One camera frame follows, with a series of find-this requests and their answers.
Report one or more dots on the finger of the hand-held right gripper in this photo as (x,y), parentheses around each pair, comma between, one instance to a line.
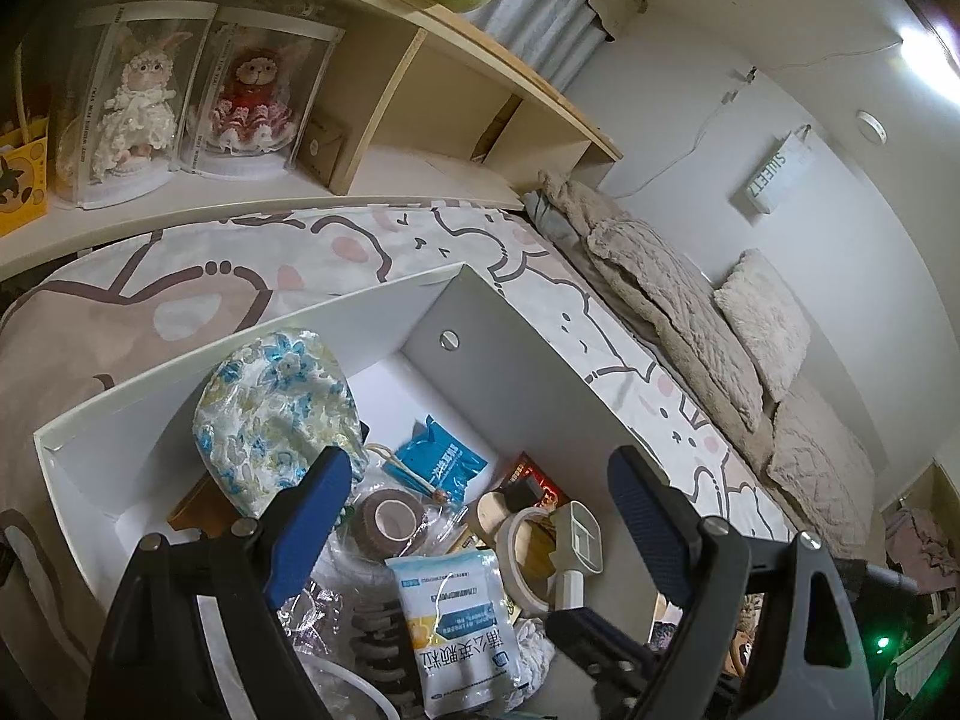
(592,637)

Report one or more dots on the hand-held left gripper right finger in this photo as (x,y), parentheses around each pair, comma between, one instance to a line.
(652,532)

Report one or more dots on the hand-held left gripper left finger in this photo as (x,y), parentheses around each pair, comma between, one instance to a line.
(315,517)

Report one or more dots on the floral fabric pouch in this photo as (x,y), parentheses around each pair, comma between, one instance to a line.
(270,405)

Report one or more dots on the large white mask packet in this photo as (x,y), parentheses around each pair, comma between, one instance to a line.
(457,630)

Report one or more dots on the white storage box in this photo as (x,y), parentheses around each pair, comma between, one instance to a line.
(150,420)

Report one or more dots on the brown bandage roll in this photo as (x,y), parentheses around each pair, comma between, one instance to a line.
(361,529)

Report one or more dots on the white rectangular plastic gadget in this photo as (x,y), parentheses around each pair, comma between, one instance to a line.
(581,540)

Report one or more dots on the clear plastic bag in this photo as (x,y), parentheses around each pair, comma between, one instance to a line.
(337,589)

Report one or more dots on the brown wooden piece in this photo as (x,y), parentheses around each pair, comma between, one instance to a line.
(206,506)

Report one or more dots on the dark red snack packet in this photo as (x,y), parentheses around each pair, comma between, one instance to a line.
(544,484)

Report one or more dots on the white tape roll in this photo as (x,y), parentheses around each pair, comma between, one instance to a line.
(504,547)

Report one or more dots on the blue snack packet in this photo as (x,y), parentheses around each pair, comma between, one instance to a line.
(439,461)

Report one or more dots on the round wooden piece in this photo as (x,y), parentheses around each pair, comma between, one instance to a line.
(491,516)

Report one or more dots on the grey quilted pillow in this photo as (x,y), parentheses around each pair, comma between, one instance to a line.
(675,315)
(825,465)

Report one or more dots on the fluffy white cushion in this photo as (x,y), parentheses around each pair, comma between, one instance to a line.
(765,315)

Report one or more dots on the bear printed bed sheet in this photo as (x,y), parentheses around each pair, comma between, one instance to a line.
(187,300)

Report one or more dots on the pile of clothes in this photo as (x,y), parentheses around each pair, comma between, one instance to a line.
(922,544)

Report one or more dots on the white louvered door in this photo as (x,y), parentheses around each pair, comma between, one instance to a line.
(926,660)

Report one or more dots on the beige plush blanket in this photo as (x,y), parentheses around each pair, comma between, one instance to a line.
(574,199)

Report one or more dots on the brown envelope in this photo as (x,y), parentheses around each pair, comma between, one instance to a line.
(324,146)

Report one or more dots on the boxed red dress doll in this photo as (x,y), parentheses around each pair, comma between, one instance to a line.
(251,101)

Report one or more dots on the wooden bedside shelf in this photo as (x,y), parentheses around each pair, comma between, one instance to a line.
(386,90)

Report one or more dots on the yellow paper bag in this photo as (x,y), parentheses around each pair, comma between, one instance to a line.
(22,180)

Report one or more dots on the boxed white dress rabbit doll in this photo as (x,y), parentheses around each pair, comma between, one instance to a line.
(139,105)

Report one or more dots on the round smoke detector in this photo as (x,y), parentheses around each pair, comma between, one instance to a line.
(873,126)

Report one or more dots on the grey striped curtain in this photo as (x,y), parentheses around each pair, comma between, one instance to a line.
(540,22)

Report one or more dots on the white hanging wall sign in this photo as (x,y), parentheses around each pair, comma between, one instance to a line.
(772,172)

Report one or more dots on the wall hook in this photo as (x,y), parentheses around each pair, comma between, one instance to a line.
(741,82)

